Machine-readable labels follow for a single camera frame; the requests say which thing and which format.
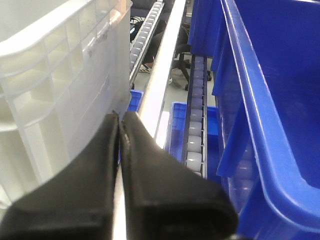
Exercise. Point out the white plastic tote bin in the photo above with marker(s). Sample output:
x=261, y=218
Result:
x=64, y=65

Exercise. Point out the blue bin on lower shelf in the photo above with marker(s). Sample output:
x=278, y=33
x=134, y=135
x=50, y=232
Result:
x=175, y=135

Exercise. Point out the roller track beside white bin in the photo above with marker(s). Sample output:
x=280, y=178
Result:
x=142, y=40

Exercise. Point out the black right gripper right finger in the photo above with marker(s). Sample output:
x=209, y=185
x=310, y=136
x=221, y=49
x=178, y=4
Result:
x=165, y=200

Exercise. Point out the white shelf divider rail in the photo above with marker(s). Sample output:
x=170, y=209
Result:
x=150, y=111

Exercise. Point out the large blue bin right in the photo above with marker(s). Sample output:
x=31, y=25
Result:
x=266, y=64

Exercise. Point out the roller track beside blue bin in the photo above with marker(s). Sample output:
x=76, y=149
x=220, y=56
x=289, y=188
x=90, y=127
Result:
x=195, y=155

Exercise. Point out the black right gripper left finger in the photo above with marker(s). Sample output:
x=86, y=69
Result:
x=76, y=204

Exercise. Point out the black office chair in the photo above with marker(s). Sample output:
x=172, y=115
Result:
x=181, y=48

